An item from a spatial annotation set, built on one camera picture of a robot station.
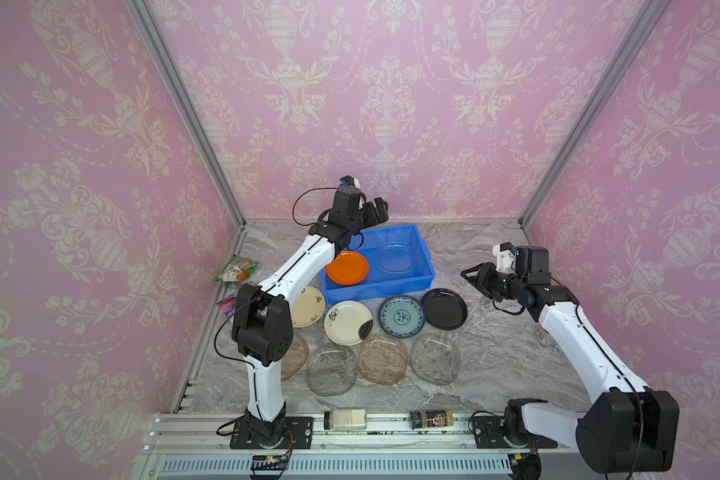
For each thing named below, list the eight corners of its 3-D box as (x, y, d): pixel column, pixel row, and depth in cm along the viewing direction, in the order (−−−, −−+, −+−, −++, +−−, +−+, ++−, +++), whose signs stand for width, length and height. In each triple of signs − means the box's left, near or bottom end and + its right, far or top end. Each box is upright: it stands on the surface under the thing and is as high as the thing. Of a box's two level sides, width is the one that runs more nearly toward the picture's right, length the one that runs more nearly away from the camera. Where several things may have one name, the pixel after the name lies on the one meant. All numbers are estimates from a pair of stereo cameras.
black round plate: (424, 330, 94) (425, 326, 91) (419, 293, 102) (420, 288, 100) (469, 330, 94) (471, 326, 91) (460, 293, 102) (462, 288, 100)
